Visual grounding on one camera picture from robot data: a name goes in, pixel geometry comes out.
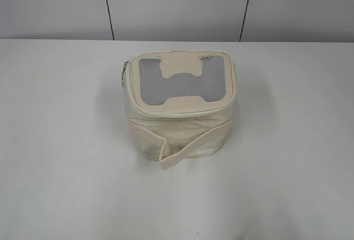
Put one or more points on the cream bag with mesh top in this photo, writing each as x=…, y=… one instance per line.
x=179, y=104

